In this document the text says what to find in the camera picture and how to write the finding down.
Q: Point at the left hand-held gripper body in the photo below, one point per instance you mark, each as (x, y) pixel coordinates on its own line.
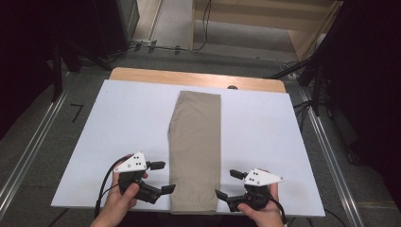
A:
(138, 186)

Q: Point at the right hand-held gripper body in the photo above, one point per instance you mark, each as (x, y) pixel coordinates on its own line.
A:
(257, 197)

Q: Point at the beige pants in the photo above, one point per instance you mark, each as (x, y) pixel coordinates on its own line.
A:
(195, 142)

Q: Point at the person's right hand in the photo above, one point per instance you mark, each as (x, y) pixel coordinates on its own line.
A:
(268, 216)

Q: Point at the person's left hand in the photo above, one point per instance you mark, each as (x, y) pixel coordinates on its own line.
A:
(118, 205)

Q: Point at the white board sheet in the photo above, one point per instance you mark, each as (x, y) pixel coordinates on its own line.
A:
(126, 119)

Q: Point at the black metal stand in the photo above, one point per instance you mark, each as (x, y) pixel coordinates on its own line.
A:
(316, 85)
(57, 72)

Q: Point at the power strip with plugs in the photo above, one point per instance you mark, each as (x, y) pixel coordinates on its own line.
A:
(145, 45)

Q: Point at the dark grey cabinet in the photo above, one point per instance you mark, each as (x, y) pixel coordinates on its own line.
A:
(119, 25)

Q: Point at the light wooden steps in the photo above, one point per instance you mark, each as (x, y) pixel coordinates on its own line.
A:
(252, 15)

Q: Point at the black curtain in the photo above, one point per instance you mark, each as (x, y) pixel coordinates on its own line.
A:
(25, 47)
(372, 78)

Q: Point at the metal floor rail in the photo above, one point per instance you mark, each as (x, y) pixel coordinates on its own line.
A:
(28, 157)
(331, 164)

